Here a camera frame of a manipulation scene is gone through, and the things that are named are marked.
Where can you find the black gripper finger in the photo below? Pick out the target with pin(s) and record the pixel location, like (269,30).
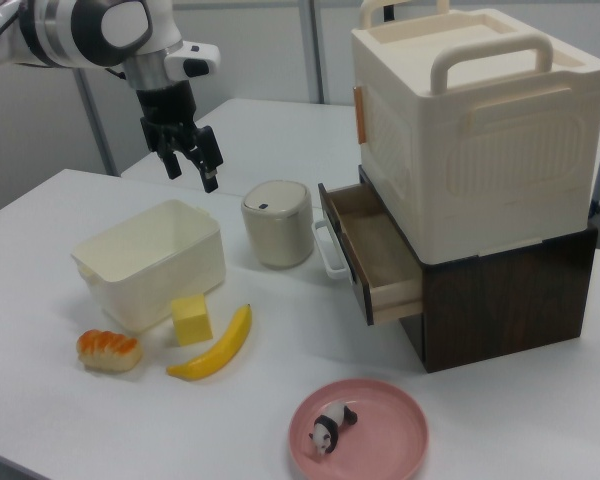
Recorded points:
(207,155)
(169,160)

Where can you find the yellow toy banana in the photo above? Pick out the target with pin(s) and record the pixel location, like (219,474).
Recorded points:
(220,350)

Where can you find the cream plastic storage box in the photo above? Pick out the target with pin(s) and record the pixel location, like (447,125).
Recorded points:
(505,150)

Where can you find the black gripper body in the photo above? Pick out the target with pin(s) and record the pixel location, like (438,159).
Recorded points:
(167,110)

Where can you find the yellow cube block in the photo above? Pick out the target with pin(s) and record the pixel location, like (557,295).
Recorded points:
(192,322)

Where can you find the black white panda figure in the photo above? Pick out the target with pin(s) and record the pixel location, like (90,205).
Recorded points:
(330,425)

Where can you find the pink round plate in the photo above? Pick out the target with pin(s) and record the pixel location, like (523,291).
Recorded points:
(380,435)

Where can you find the dark brown wooden drawer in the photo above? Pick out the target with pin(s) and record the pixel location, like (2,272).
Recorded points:
(380,250)

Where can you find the black camera stand pole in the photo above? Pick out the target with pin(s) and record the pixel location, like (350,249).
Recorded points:
(388,10)

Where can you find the white open plastic box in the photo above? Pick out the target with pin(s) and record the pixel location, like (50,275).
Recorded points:
(130,297)

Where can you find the dark brown wooden cabinet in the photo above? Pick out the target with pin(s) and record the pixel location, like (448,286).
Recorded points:
(505,310)

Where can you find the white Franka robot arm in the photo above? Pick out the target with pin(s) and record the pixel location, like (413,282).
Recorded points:
(80,30)

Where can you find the salmon sushi toy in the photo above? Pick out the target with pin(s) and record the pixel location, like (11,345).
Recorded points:
(107,352)

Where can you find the beige mini trash can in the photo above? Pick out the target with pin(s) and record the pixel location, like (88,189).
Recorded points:
(280,235)

